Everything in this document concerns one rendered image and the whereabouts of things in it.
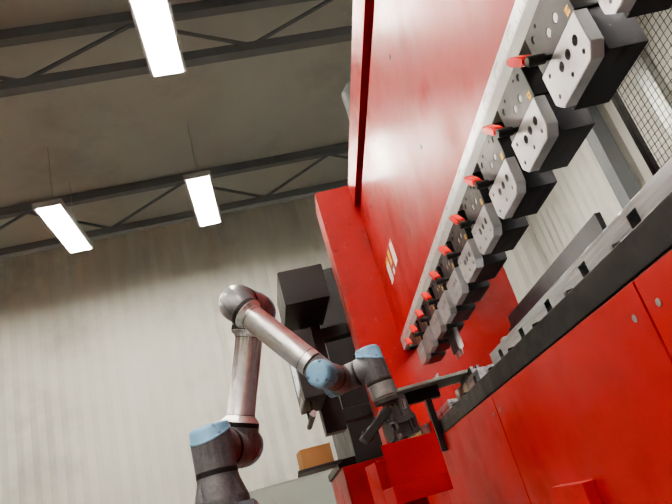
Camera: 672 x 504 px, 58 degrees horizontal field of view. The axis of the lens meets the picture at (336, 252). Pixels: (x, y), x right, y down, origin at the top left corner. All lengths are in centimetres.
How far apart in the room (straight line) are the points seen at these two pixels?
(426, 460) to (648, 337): 101
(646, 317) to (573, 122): 46
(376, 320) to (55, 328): 736
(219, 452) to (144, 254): 835
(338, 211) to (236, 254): 652
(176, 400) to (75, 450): 145
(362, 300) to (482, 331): 62
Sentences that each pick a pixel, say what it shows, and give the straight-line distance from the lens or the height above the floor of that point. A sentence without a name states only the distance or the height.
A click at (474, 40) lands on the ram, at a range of 138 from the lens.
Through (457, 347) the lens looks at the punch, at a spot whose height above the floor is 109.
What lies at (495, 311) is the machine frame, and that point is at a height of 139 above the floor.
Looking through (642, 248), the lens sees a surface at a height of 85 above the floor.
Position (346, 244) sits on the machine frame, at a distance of 327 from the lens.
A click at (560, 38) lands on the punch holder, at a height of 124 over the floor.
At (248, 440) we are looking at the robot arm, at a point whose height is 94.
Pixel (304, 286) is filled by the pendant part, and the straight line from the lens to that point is 334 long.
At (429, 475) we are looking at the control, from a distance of 172.
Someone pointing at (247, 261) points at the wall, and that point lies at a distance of 972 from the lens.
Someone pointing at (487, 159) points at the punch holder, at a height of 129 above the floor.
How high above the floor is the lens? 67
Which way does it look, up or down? 23 degrees up
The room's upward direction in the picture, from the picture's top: 16 degrees counter-clockwise
